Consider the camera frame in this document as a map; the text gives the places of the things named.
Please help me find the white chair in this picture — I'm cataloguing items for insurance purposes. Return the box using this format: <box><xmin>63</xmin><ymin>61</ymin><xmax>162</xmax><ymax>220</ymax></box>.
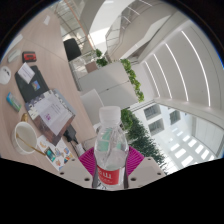
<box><xmin>79</xmin><ymin>88</ymin><xmax>106</xmax><ymax>126</ymax></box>

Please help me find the small blue tube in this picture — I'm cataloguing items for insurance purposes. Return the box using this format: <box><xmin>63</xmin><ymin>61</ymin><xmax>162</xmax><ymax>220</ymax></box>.
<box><xmin>5</xmin><ymin>92</ymin><xmax>23</xmax><ymax>113</ymax></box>

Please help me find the brown planter with plant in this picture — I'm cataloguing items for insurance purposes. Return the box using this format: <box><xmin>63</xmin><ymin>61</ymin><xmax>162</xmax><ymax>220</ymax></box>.
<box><xmin>84</xmin><ymin>48</ymin><xmax>110</xmax><ymax>73</ymax></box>

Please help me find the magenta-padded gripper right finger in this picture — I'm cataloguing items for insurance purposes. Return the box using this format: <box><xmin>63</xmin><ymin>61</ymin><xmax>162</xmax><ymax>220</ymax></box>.
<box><xmin>127</xmin><ymin>145</ymin><xmax>167</xmax><ymax>190</ymax></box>

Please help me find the red and black case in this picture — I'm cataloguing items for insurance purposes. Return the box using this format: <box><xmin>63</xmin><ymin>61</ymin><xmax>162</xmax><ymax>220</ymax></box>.
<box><xmin>21</xmin><ymin>50</ymin><xmax>38</xmax><ymax>64</ymax></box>

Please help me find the clear water bottle red label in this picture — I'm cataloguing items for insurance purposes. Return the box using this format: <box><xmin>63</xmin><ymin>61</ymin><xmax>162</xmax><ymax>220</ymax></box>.
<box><xmin>93</xmin><ymin>105</ymin><xmax>130</xmax><ymax>190</ymax></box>

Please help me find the black chair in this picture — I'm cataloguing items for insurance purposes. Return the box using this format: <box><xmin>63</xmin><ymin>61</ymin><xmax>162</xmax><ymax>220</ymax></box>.
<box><xmin>63</xmin><ymin>37</ymin><xmax>83</xmax><ymax>63</ymax></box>

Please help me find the black power bank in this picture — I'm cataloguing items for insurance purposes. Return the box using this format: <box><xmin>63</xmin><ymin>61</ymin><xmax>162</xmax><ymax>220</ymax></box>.
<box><xmin>62</xmin><ymin>124</ymin><xmax>80</xmax><ymax>145</ymax></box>

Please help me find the white card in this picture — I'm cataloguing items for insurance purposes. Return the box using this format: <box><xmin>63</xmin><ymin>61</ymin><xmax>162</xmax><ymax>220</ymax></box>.
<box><xmin>17</xmin><ymin>62</ymin><xmax>36</xmax><ymax>85</ymax></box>

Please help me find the white computer mouse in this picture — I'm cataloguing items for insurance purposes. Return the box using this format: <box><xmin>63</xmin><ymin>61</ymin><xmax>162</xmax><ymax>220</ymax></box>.
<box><xmin>0</xmin><ymin>65</ymin><xmax>12</xmax><ymax>85</ymax></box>

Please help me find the row of green plants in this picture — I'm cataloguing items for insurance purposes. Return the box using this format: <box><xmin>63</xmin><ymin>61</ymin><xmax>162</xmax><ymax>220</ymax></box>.
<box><xmin>119</xmin><ymin>108</ymin><xmax>168</xmax><ymax>168</ymax></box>

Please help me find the brown box with paper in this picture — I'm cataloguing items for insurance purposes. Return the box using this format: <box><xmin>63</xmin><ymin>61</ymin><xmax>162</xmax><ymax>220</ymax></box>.
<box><xmin>24</xmin><ymin>88</ymin><xmax>77</xmax><ymax>146</ymax></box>

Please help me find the colourful sticker sheet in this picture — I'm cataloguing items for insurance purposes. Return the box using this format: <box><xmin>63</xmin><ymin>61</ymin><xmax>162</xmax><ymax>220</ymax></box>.
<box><xmin>35</xmin><ymin>134</ymin><xmax>76</xmax><ymax>171</ymax></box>

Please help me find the black cable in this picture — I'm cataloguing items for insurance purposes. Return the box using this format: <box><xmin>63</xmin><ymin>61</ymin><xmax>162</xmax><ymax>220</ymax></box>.
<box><xmin>70</xmin><ymin>139</ymin><xmax>86</xmax><ymax>158</ymax></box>

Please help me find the white cabinet topped with plants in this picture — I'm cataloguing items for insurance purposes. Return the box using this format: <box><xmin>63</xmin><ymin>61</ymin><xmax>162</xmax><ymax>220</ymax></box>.
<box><xmin>77</xmin><ymin>58</ymin><xmax>146</xmax><ymax>110</ymax></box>

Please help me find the small white paper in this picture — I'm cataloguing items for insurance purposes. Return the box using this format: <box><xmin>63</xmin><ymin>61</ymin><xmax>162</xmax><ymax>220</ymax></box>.
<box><xmin>42</xmin><ymin>14</ymin><xmax>52</xmax><ymax>27</ymax></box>

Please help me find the pale grey oval device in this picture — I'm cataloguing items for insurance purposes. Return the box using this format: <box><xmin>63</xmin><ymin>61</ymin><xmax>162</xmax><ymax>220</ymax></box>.
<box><xmin>7</xmin><ymin>49</ymin><xmax>22</xmax><ymax>64</ymax></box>

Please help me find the black notebook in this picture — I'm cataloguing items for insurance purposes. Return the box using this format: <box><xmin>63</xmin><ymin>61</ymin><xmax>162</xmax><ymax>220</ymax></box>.
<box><xmin>14</xmin><ymin>64</ymin><xmax>51</xmax><ymax>104</ymax></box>

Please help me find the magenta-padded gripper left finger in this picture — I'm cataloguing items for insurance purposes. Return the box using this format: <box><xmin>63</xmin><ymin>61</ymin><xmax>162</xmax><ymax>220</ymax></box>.
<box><xmin>59</xmin><ymin>147</ymin><xmax>100</xmax><ymax>189</ymax></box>

